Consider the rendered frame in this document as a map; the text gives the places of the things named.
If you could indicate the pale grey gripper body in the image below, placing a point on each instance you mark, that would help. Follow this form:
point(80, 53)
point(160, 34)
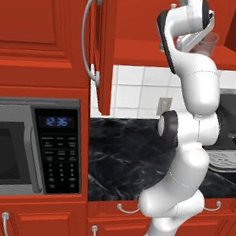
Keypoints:
point(193, 39)

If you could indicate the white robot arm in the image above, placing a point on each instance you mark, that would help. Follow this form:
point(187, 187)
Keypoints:
point(195, 96)

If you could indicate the clear glass cup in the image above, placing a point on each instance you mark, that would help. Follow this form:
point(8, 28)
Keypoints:
point(211, 42)

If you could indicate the open red cabinet door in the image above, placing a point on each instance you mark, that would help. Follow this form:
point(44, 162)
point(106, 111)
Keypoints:
point(106, 55)

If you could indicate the red upper cabinet door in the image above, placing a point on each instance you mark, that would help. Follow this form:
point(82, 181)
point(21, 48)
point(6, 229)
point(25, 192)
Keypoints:
point(37, 26)

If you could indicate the red lower cabinet door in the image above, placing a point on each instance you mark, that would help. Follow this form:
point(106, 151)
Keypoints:
point(201, 235)
point(121, 234)
point(44, 224)

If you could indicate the red drawer front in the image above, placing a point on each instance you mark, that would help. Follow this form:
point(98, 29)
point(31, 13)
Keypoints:
point(109, 212)
point(223, 213)

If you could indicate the grey and black microwave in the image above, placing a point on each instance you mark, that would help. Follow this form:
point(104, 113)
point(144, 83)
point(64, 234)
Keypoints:
point(30, 150)

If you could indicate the red open wall cabinet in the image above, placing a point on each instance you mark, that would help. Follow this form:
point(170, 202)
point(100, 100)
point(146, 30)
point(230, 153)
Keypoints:
point(142, 51)

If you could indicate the beige wall outlet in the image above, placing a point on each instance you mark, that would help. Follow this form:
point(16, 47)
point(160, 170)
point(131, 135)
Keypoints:
point(164, 107)

